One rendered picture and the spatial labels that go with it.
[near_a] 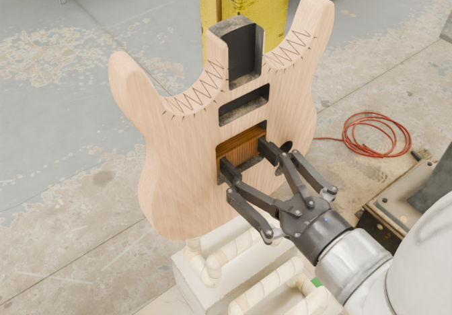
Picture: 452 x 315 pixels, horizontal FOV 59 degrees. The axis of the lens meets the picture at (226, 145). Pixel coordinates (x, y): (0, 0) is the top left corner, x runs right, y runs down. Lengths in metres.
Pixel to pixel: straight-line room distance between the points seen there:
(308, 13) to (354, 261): 0.34
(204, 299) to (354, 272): 0.46
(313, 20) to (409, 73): 2.89
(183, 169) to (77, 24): 3.43
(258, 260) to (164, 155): 0.47
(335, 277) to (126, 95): 0.33
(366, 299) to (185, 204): 0.30
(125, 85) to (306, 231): 0.29
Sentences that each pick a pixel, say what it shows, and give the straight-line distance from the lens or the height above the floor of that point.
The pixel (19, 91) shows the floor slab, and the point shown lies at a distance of 3.35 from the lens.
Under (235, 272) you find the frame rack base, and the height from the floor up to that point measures 1.10.
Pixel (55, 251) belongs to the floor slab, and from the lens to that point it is 2.36.
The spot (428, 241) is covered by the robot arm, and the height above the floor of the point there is 1.65.
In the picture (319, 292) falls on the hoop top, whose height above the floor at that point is 1.13.
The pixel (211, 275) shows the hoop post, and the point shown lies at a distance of 0.85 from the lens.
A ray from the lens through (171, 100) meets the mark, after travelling 0.53.
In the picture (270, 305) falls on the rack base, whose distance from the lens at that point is 0.99.
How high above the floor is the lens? 1.95
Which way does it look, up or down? 49 degrees down
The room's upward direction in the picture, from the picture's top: straight up
